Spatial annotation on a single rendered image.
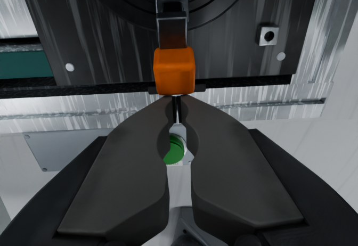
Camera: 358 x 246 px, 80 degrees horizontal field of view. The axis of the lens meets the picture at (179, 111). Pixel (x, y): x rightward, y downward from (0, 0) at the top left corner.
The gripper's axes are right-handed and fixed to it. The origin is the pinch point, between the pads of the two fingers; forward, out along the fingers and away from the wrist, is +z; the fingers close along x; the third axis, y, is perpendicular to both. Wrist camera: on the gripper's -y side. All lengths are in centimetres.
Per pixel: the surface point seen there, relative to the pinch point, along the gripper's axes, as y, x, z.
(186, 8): -3.9, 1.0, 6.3
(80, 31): -2.2, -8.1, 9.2
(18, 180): 28.1, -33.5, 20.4
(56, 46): -1.0, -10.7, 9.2
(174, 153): 12.5, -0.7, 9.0
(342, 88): 10.5, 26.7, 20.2
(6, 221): 174, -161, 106
